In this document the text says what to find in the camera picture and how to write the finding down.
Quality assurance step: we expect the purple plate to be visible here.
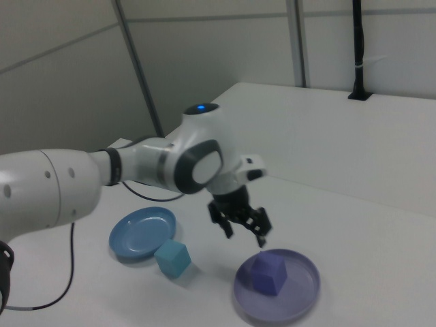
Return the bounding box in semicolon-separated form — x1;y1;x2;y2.
233;248;322;323

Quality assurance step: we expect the light blue cube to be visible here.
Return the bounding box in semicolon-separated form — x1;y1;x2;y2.
153;238;192;279

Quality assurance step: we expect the grey horizontal partition rail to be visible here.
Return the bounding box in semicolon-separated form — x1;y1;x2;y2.
125;10;436;23

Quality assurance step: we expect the wide silver partition post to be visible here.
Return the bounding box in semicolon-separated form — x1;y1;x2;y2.
291;0;307;88

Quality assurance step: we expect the blue plate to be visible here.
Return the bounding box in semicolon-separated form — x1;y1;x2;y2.
108;206;178;262

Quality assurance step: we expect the black pole with base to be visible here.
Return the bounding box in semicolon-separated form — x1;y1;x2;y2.
347;0;373;102

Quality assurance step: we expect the white cable tie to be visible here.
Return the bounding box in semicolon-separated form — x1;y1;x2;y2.
354;56;388;69

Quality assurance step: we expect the thin grey partition post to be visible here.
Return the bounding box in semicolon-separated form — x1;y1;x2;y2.
114;0;165;138

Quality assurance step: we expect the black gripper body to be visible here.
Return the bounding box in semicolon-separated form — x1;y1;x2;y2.
207;185;255;225

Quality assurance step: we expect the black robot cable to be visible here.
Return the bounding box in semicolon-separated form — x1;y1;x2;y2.
0;180;185;313

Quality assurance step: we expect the black cable sleeve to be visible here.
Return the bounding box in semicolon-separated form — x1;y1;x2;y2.
0;239;16;309

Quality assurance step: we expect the purple cube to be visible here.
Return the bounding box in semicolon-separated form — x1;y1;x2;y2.
251;251;288;296

